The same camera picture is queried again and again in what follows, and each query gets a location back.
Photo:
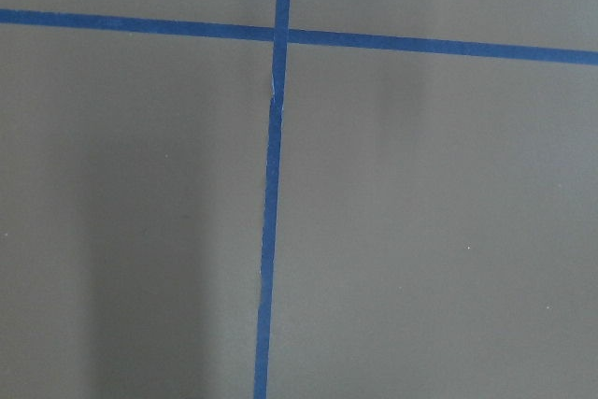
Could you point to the blue tape line vertical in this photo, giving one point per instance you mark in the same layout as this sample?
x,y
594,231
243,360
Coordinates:
x,y
270,206

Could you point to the blue tape line horizontal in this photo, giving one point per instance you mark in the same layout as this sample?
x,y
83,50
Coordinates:
x,y
296,36

